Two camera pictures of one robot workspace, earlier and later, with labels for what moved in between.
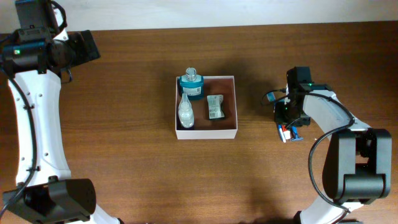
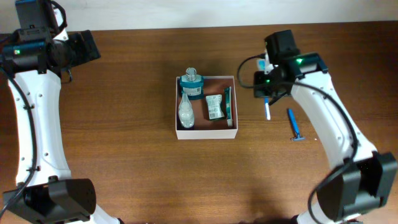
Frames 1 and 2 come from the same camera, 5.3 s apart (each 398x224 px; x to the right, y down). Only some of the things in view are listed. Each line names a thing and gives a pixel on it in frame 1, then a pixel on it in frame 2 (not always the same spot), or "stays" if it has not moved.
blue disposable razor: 295,130 stays
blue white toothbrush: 271,97 to 262,66
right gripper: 279,117 to 265,91
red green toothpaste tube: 286,132 to 228,105
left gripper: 83,55 stays
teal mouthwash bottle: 191,84 stays
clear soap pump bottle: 185,112 stays
